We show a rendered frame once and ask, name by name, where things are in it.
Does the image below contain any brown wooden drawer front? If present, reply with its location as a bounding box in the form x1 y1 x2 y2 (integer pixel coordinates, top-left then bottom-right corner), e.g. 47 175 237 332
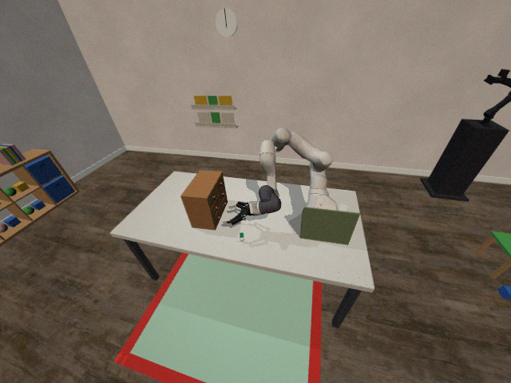
220 194 228 214
211 197 220 219
216 174 224 194
218 185 226 204
208 186 217 209
213 207 222 228

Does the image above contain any brown wooden chest of drawers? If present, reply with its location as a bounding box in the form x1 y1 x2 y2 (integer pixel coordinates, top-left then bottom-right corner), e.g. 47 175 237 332
180 170 223 230

